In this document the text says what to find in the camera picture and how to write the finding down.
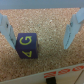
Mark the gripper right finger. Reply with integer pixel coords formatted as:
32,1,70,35
64,7,84,50

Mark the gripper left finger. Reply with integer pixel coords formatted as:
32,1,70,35
0,13,17,49

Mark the purple block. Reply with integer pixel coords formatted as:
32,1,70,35
15,32,38,61

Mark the black drawer handle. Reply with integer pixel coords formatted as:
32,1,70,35
45,77,56,84

